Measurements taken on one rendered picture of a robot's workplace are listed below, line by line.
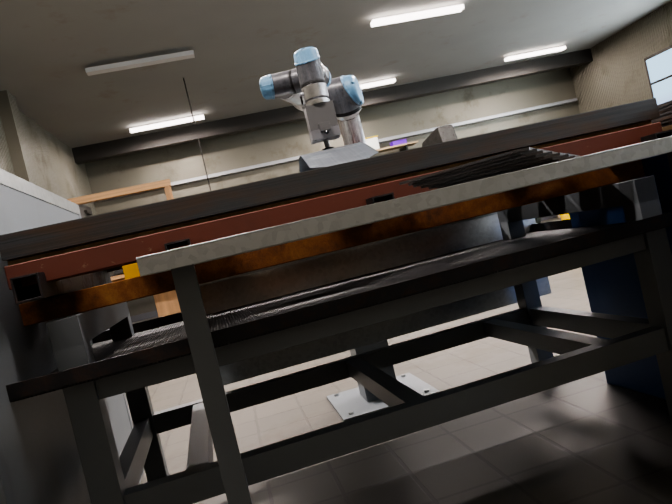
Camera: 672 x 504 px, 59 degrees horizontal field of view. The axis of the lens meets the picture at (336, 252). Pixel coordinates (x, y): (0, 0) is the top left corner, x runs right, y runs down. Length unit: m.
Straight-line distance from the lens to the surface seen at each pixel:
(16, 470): 1.28
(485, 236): 2.31
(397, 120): 12.32
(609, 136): 1.64
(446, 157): 1.41
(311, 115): 1.76
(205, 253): 0.96
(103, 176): 11.81
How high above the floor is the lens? 0.71
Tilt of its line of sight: 2 degrees down
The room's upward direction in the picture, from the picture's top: 13 degrees counter-clockwise
